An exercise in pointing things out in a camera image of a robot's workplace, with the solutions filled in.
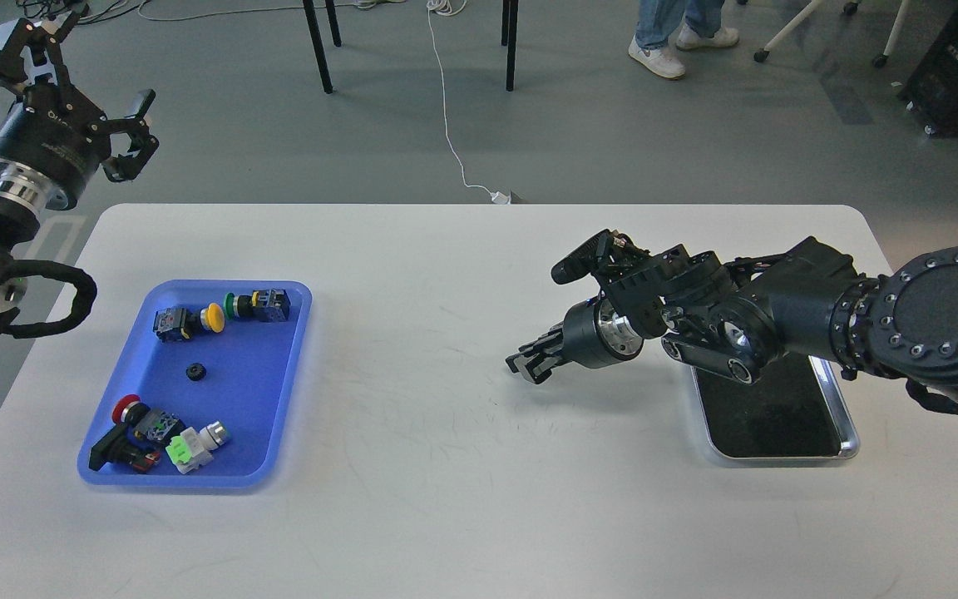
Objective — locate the black table leg left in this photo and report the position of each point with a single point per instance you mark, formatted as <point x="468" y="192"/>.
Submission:
<point x="315" y="34"/>

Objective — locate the black table leg right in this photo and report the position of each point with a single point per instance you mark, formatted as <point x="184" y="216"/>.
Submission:
<point x="509" y="27"/>

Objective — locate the yellow push button switch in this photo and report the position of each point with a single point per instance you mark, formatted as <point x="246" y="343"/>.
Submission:
<point x="179" y="323"/>

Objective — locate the green push button switch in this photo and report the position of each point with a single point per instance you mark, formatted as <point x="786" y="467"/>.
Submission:
<point x="266" y="305"/>

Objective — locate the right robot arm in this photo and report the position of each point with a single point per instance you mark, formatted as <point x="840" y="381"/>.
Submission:
<point x="733" y="319"/>

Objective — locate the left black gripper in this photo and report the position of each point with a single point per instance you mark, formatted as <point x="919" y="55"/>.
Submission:
<point x="60" y="147"/>

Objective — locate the small black gear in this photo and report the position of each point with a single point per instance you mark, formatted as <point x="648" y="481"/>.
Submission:
<point x="195" y="371"/>

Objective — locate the black table leg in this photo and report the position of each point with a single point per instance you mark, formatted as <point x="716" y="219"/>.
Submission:
<point x="315" y="34"/>
<point x="509" y="27"/>

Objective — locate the red mushroom button switch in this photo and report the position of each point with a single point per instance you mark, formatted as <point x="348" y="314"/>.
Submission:
<point x="150" y="424"/>

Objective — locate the black selector switch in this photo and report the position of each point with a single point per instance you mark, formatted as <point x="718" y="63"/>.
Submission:
<point x="119" y="447"/>

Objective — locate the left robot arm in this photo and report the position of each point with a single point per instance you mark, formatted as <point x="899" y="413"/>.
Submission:
<point x="24" y="193"/>

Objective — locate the metal tray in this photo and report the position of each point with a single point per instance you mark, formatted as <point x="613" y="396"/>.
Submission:
<point x="795" y="416"/>

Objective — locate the white green button switch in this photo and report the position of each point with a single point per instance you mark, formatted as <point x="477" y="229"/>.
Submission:
<point x="193" y="448"/>

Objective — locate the white sneaker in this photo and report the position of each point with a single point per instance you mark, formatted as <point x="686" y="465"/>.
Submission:
<point x="690" y="40"/>
<point x="663" y="62"/>

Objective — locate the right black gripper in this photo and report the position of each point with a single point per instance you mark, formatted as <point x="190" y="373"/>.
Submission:
<point x="592" y="334"/>

